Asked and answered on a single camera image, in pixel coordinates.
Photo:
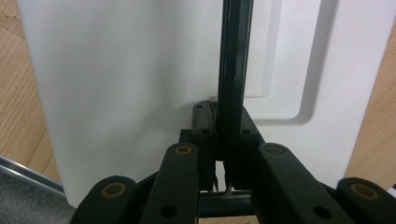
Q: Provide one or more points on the metal floor rail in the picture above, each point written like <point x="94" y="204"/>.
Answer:
<point x="28" y="172"/>

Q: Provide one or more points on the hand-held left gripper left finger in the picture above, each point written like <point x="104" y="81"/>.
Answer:
<point x="205" y="124"/>

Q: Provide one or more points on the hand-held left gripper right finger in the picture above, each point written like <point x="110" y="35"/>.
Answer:
<point x="246" y="137"/>

